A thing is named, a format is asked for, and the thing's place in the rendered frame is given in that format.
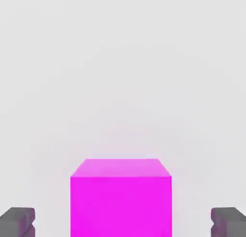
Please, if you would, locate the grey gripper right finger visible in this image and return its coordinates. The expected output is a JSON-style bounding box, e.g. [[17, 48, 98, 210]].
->
[[210, 207, 246, 237]]

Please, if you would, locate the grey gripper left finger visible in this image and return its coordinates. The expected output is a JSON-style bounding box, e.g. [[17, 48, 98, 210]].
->
[[0, 207, 36, 237]]

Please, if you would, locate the small magenta cube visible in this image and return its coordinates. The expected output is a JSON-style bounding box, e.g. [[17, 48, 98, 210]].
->
[[70, 158, 172, 237]]

